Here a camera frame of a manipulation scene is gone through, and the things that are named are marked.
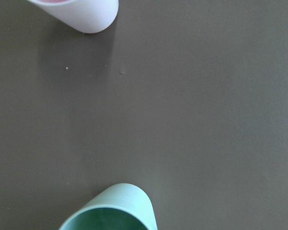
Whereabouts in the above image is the green cup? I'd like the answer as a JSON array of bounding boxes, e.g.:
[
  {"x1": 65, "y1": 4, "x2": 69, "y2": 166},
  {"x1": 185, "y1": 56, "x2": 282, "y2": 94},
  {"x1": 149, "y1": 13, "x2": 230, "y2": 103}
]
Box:
[{"x1": 60, "y1": 183, "x2": 158, "y2": 230}]

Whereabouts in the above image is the pink cup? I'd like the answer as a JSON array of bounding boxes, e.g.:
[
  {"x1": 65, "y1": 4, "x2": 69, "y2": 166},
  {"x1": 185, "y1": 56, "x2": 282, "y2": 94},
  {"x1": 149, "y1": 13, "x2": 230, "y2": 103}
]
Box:
[{"x1": 30, "y1": 0, "x2": 119, "y2": 34}]

